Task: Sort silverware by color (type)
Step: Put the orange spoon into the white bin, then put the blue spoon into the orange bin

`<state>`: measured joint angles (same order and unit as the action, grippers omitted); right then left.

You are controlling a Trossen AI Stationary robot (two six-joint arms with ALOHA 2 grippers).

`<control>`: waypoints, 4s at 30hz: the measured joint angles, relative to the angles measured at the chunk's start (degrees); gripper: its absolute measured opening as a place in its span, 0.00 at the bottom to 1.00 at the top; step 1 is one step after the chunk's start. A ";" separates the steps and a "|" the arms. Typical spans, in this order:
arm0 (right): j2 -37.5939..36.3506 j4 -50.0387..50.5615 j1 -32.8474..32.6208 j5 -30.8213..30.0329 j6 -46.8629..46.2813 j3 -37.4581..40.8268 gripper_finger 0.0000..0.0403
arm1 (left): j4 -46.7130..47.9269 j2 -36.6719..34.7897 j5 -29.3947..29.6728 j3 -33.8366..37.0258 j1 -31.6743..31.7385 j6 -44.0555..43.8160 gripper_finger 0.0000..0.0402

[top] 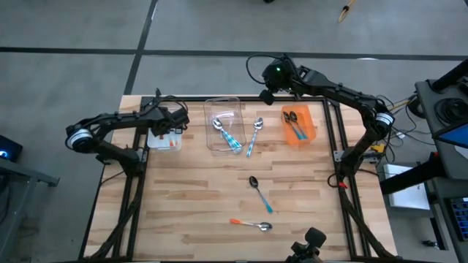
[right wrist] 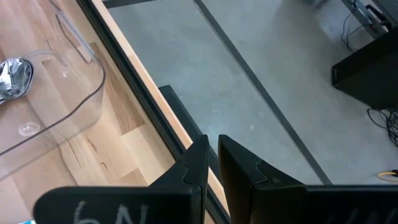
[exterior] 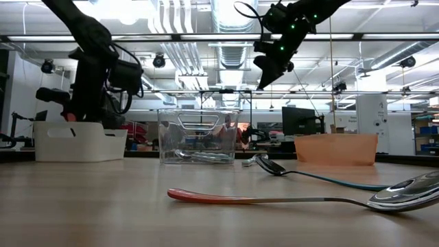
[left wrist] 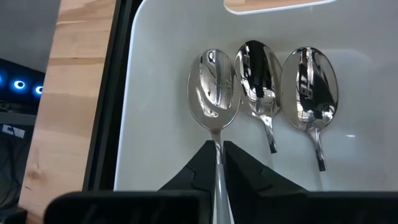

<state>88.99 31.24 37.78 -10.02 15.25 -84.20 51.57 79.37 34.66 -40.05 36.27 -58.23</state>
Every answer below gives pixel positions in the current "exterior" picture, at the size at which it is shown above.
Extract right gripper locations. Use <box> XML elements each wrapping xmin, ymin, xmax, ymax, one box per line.
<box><xmin>252</xmin><ymin>1</ymin><xmax>311</xmax><ymax>91</ymax></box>

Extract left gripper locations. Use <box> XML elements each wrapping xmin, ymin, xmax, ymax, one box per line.
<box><xmin>35</xmin><ymin>47</ymin><xmax>126</xmax><ymax>130</ymax></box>

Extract white plastic bin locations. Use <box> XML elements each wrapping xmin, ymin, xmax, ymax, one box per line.
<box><xmin>33</xmin><ymin>120</ymin><xmax>128</xmax><ymax>163</ymax></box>

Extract red storage crates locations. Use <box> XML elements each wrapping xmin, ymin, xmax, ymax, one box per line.
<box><xmin>121</xmin><ymin>122</ymin><xmax>152</xmax><ymax>147</ymax></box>

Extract black computer monitor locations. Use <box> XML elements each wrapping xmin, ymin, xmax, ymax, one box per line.
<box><xmin>281</xmin><ymin>106</ymin><xmax>326</xmax><ymax>137</ymax></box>

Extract small dark monitor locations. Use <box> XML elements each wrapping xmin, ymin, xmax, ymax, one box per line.
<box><xmin>33</xmin><ymin>109</ymin><xmax>49</xmax><ymax>124</ymax></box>

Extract clear plastic bin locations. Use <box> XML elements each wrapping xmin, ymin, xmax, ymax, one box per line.
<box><xmin>157</xmin><ymin>108</ymin><xmax>240</xmax><ymax>165</ymax></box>

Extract person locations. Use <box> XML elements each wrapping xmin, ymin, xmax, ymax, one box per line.
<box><xmin>221</xmin><ymin>113</ymin><xmax>251</xmax><ymax>145</ymax></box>

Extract black overhead crossbar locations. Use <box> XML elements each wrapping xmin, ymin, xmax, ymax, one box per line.
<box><xmin>0</xmin><ymin>33</ymin><xmax>439</xmax><ymax>43</ymax></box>

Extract orange plastic bin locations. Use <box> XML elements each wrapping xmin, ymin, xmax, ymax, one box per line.
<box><xmin>294</xmin><ymin>132</ymin><xmax>379</xmax><ymax>167</ymax></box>

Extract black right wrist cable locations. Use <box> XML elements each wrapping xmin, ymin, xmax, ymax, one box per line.
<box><xmin>234</xmin><ymin>1</ymin><xmax>265</xmax><ymax>41</ymax></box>

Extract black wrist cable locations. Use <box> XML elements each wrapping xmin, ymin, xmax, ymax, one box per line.
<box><xmin>234</xmin><ymin>1</ymin><xmax>265</xmax><ymax>41</ymax></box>
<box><xmin>102</xmin><ymin>41</ymin><xmax>145</xmax><ymax>116</ymax></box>

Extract silver ceiling duct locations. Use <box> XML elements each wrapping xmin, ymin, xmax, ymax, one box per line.
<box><xmin>214</xmin><ymin>0</ymin><xmax>258</xmax><ymax>69</ymax></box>
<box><xmin>370</xmin><ymin>40</ymin><xmax>439</xmax><ymax>71</ymax></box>

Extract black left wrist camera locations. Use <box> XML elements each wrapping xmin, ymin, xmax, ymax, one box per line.
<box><xmin>108</xmin><ymin>60</ymin><xmax>145</xmax><ymax>97</ymax></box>

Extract black background rig frame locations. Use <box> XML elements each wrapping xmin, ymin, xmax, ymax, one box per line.
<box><xmin>137</xmin><ymin>87</ymin><xmax>439</xmax><ymax>124</ymax></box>

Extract thin hanging cable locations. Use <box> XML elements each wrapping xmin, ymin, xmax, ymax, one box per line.
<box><xmin>327</xmin><ymin>16</ymin><xmax>337</xmax><ymax>135</ymax></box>

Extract black ceiling-hung camera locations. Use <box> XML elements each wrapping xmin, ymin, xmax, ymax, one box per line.
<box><xmin>40</xmin><ymin>58</ymin><xmax>56</xmax><ymax>75</ymax></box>
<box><xmin>332</xmin><ymin>80</ymin><xmax>348</xmax><ymax>94</ymax></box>
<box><xmin>399</xmin><ymin>55</ymin><xmax>417</xmax><ymax>69</ymax></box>
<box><xmin>152</xmin><ymin>53</ymin><xmax>167</xmax><ymax>69</ymax></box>

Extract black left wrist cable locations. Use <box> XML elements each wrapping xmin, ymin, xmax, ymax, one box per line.
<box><xmin>102</xmin><ymin>41</ymin><xmax>145</xmax><ymax>116</ymax></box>

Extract teal-handled dark spoon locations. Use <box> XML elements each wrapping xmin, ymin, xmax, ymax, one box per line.
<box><xmin>255</xmin><ymin>156</ymin><xmax>390</xmax><ymax>192</ymax></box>

